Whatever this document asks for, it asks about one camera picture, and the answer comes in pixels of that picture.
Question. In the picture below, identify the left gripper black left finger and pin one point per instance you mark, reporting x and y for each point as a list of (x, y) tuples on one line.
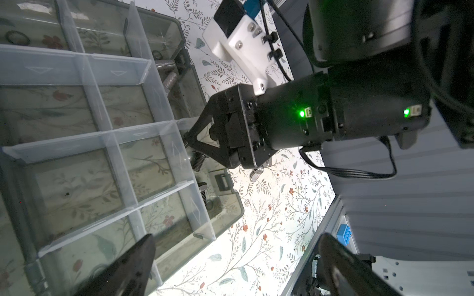
[(128, 275)]

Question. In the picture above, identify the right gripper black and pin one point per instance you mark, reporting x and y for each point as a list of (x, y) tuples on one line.
[(239, 128)]

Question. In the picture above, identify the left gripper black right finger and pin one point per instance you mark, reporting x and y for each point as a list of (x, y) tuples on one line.
[(343, 274)]

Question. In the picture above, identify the grey threaded bolt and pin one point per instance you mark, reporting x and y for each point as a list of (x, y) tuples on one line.
[(197, 161)]

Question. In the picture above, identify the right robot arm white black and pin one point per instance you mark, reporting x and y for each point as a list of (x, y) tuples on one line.
[(380, 63)]

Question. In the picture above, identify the blue lego brick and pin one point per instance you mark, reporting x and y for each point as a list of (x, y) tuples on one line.
[(344, 234)]

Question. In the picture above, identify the black bolt in organizer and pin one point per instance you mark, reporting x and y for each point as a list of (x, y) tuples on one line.
[(203, 188)]

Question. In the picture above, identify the silver bolts in organizer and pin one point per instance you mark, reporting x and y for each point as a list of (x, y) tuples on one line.
[(167, 66)]

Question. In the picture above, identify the floral patterned table mat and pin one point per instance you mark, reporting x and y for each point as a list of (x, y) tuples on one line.
[(258, 254)]

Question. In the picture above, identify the clear green compartment organizer box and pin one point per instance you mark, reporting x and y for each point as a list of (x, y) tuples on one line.
[(92, 151)]

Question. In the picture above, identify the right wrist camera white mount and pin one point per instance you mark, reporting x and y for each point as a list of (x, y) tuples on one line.
[(232, 34)]

